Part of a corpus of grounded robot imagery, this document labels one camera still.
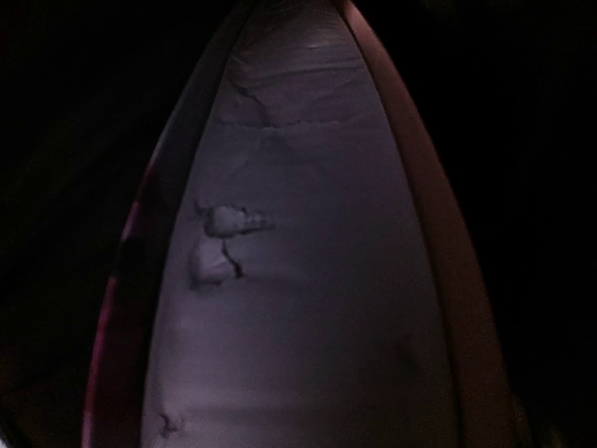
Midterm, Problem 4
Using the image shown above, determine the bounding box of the pink roses Designer Fate book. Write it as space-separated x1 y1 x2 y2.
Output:
81 1 518 447

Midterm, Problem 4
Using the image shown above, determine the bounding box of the black student backpack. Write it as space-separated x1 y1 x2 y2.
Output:
1 1 596 447

